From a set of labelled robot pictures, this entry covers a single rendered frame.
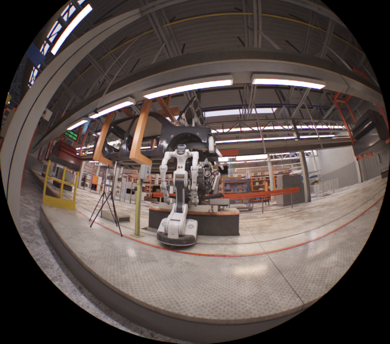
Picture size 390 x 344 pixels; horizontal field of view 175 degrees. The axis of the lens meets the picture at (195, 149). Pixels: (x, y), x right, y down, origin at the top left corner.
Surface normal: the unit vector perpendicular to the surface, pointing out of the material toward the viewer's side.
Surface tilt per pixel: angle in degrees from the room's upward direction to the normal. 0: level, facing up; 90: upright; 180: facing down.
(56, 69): 90
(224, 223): 90
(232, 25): 180
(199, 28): 180
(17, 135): 90
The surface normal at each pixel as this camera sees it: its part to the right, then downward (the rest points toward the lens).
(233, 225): -0.24, -0.37
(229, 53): -0.03, 0.92
